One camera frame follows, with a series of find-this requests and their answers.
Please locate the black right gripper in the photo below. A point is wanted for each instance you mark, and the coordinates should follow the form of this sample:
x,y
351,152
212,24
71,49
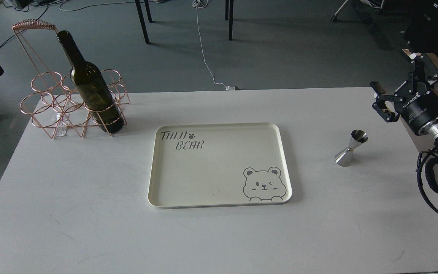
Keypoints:
x,y
418,105

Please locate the stainless steel jigger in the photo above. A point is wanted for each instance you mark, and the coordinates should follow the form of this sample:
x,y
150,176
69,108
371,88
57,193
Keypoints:
x,y
344,157

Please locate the dark green wine bottle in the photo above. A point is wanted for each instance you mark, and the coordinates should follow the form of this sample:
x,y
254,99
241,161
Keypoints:
x,y
90,84

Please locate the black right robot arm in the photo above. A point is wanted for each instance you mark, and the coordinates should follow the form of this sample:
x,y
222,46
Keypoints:
x,y
427,161

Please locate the black rolling cabinet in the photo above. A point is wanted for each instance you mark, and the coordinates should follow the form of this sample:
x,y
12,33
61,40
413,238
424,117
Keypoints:
x,y
422,32

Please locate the cream bear serving tray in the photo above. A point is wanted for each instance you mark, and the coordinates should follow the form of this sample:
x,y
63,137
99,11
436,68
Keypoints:
x,y
211,165

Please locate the copper wire bottle rack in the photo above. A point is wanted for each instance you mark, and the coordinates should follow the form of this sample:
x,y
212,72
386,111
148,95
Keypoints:
x,y
55,106

